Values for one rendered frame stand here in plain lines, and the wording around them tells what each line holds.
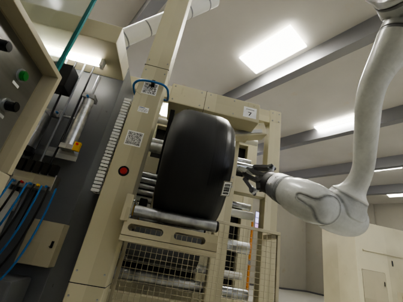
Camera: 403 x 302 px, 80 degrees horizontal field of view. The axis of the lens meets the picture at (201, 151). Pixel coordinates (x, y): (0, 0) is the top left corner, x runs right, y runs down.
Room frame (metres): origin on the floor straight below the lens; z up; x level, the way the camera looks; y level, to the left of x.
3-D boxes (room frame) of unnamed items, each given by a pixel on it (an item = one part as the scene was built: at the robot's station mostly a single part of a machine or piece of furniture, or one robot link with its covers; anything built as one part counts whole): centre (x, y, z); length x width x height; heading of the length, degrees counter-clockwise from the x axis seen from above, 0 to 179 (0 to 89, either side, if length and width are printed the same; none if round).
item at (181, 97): (1.43, -0.02, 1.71); 0.61 x 0.25 x 0.15; 96
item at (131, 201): (1.10, 0.25, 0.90); 0.40 x 0.03 x 0.10; 6
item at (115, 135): (1.03, 0.40, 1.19); 0.05 x 0.04 x 0.48; 6
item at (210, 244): (0.98, 0.06, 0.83); 0.36 x 0.09 x 0.06; 96
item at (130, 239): (1.12, 0.07, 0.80); 0.37 x 0.36 x 0.02; 6
